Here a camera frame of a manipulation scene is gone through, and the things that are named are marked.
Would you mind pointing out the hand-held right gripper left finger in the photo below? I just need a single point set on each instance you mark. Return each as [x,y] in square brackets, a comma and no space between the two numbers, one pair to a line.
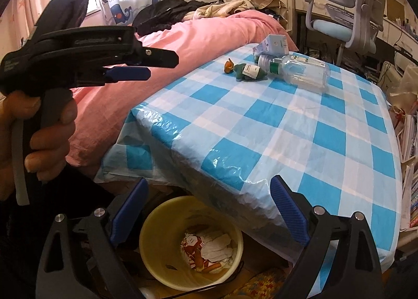
[130,207]

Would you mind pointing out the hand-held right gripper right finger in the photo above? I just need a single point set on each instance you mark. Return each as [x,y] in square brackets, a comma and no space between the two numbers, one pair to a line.
[290,211]

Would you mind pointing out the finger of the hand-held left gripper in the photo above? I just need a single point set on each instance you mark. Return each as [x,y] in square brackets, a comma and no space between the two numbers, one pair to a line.
[160,58]
[130,73]

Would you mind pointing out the yellow plastic bin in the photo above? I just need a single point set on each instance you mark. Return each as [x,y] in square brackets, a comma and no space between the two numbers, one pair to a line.
[156,253]

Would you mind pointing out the white printed paper packet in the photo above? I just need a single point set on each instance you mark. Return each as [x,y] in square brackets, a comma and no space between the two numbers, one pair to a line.
[217,243]

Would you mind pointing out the orange peel with stem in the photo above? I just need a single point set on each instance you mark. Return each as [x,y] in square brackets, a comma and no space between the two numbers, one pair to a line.
[212,267]

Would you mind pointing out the person's left hand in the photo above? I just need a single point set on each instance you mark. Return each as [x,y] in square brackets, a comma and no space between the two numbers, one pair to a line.
[49,142]

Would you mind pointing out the pink blanket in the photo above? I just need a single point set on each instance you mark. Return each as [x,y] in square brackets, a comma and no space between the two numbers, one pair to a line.
[183,44]

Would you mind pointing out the black clothing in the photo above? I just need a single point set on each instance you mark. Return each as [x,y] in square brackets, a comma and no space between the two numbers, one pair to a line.
[163,15]

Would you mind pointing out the small orange peel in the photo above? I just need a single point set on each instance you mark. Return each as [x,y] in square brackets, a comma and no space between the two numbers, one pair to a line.
[228,66]

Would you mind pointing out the red white crumpled packet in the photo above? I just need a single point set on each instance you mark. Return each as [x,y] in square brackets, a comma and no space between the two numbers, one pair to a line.
[191,246]

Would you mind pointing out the beige clothing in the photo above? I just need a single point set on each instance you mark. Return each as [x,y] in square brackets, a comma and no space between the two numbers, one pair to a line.
[215,8]

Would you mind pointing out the colourful patterned mat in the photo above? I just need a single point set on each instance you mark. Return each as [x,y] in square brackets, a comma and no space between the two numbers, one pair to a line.
[261,286]

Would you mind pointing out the green toy with orange piece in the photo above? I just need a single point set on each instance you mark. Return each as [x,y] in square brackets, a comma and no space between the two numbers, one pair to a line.
[241,72]

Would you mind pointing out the blue checked tablecloth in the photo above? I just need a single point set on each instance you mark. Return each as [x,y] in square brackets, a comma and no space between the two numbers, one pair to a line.
[261,129]

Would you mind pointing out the white blue carton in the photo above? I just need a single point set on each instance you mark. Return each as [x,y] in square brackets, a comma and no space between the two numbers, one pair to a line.
[272,45]

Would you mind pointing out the stack of books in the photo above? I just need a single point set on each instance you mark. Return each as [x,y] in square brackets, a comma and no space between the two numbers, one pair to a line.
[408,142]

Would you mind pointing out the clear plastic bottle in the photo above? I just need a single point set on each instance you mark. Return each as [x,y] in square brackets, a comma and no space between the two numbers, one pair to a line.
[303,73]

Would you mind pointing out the clear plastic bag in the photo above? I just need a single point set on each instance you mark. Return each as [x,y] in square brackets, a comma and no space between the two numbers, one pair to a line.
[405,86]

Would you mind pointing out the grey blue desk chair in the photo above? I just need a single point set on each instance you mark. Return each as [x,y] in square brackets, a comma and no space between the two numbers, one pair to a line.
[333,28]

